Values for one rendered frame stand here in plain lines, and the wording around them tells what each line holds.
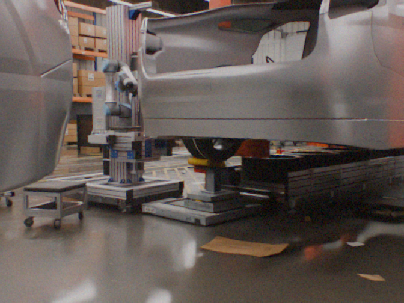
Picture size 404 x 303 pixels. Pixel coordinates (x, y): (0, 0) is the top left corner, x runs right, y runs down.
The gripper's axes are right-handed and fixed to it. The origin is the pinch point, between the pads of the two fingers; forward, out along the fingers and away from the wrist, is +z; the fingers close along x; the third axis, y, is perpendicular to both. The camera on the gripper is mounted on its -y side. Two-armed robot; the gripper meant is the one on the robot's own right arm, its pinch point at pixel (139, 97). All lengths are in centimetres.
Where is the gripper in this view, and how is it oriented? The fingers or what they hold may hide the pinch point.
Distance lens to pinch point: 414.4
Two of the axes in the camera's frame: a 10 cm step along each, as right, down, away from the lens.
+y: 1.3, 4.8, 8.7
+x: -8.4, 5.2, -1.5
